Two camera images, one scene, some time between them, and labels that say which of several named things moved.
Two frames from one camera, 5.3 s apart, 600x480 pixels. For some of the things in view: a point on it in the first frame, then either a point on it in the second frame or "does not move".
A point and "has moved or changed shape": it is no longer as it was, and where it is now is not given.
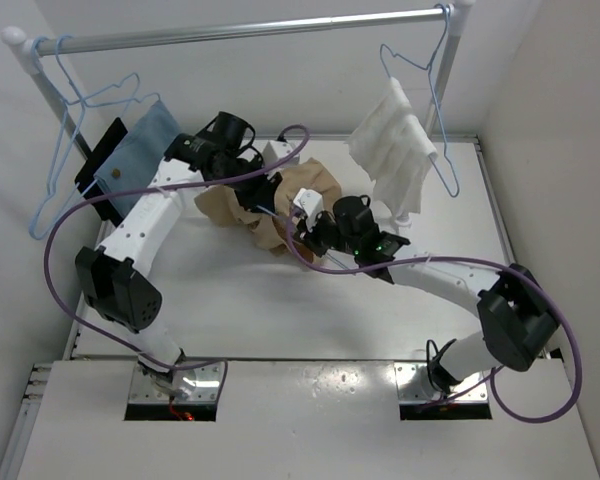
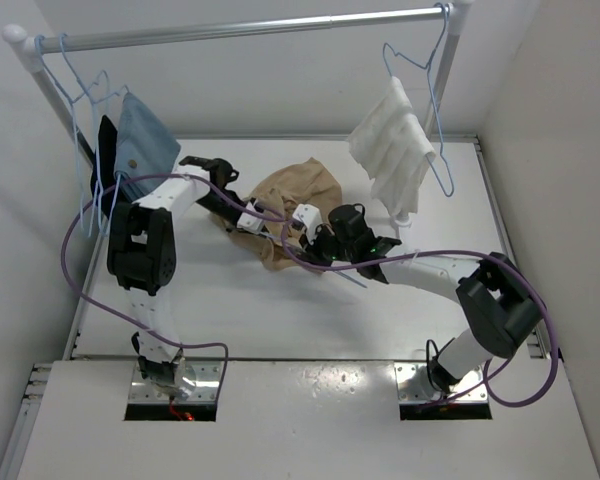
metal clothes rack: x=35 y=46 does not move
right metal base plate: x=421 y=399 does not move
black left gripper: x=262 y=194 to x=264 y=229
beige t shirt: x=271 y=229 has moved or changed shape
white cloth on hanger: x=393 y=146 does not move
